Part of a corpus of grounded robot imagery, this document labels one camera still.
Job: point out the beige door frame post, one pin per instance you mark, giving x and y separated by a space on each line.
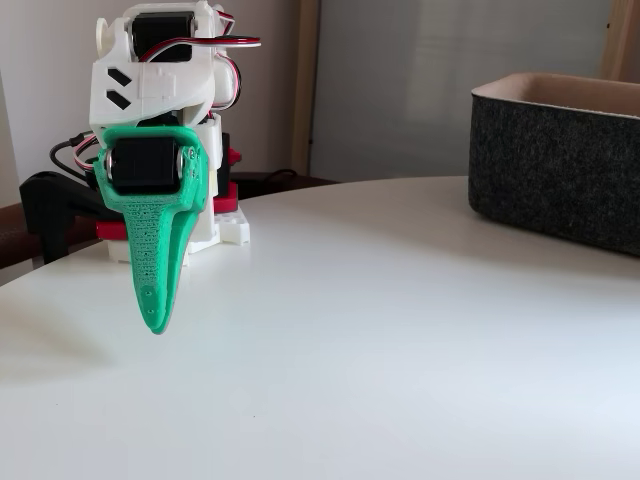
305 75

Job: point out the light wooden post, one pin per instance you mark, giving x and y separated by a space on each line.
625 40

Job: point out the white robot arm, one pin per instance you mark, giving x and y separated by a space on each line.
155 85

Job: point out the yellow sticker marked F3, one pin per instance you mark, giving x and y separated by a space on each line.
215 182

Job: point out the dark grey felt box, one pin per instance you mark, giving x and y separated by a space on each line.
550 165

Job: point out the black and red table clamp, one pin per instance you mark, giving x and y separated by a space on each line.
45 200
229 200

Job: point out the green gripper black servo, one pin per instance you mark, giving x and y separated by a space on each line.
144 167

